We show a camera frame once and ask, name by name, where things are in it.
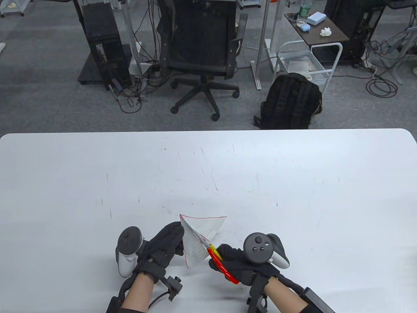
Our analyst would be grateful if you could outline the person's right hand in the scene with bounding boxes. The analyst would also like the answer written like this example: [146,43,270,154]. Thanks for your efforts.
[208,244,284,288]

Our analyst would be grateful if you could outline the person's left hand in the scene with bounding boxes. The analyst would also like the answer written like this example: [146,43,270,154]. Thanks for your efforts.
[132,222,185,284]

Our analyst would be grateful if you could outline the red and yellow handled scissors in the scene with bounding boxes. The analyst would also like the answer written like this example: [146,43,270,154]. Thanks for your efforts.
[195,230,240,285]

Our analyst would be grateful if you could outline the white lined paper red line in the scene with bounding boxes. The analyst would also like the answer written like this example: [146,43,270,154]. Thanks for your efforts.
[179,214,227,269]

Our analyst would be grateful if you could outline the person's left forearm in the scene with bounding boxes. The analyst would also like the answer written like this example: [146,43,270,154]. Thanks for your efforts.
[122,273,153,310]

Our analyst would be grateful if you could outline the person's right forearm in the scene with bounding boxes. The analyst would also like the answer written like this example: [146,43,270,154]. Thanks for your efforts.
[266,277,310,313]

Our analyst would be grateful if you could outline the black backpack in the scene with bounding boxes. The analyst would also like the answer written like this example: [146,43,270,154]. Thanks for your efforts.
[253,73,323,130]

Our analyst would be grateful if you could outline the white metal stand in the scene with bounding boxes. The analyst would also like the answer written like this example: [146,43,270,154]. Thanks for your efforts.
[121,0,152,79]
[250,0,281,91]

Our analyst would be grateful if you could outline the black office chair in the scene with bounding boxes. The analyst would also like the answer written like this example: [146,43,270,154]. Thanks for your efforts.
[156,0,249,122]

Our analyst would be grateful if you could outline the black computer tower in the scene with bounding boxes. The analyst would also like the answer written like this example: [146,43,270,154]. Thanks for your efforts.
[81,3,133,91]

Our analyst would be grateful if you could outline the brown top white side table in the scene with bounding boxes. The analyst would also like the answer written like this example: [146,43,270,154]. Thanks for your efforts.
[272,12,350,95]

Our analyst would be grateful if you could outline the grey metal stand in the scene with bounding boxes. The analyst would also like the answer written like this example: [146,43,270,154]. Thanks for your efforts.
[389,26,417,85]

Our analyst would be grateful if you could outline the light blue box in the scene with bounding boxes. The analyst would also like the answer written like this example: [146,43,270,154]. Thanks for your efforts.
[307,12,327,26]

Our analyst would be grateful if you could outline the black equipment rack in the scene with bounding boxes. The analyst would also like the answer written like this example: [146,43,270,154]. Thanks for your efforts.
[324,0,386,66]

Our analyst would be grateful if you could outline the white cart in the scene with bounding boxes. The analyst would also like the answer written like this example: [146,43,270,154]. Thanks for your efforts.
[0,0,33,17]

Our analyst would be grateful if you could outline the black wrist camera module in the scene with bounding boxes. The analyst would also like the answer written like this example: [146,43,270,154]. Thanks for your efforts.
[300,287,336,313]
[165,276,183,301]

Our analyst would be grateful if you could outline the black cable bundle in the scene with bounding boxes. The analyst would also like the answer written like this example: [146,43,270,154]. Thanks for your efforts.
[109,73,160,114]

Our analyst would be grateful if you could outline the black desk frame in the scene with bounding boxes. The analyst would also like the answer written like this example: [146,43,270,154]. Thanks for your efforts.
[72,0,105,86]

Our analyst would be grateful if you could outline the black coiled cable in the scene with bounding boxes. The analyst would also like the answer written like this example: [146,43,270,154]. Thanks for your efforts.
[366,77,398,97]

